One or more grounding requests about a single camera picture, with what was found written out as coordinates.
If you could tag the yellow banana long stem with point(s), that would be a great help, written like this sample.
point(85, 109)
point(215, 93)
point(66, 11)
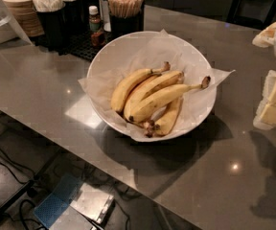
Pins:
point(144, 109)

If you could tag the stack of brown paper cups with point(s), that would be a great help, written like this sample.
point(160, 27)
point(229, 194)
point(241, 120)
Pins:
point(25, 14)

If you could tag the black cup of white packets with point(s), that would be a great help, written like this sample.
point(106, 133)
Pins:
point(50, 14)

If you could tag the small sauce bottle white cap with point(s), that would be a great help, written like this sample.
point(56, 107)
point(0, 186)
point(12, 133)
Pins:
point(96, 29)

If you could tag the white parchment paper liner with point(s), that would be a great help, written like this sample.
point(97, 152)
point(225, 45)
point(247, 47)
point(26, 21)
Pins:
point(195, 103)

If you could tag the left yellow banana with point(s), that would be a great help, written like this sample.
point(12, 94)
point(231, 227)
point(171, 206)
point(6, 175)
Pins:
point(127, 84)

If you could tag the black cup of wooden stirrers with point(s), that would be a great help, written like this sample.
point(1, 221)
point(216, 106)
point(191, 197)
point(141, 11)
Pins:
point(126, 16)

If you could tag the blue perforated box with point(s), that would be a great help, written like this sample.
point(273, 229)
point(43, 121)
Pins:
point(53, 206)

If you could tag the black cup rear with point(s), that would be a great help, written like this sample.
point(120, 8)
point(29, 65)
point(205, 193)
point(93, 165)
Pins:
point(74, 16)

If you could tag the middle yellow banana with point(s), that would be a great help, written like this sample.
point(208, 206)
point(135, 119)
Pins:
point(150, 86)

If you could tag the silver metal box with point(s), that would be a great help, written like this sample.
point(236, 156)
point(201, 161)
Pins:
point(92, 202)

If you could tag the bottom yellow banana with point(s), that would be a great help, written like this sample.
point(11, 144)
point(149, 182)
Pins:
point(165, 123)

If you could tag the white bowl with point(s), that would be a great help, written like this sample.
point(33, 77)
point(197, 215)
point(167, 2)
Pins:
point(125, 51)

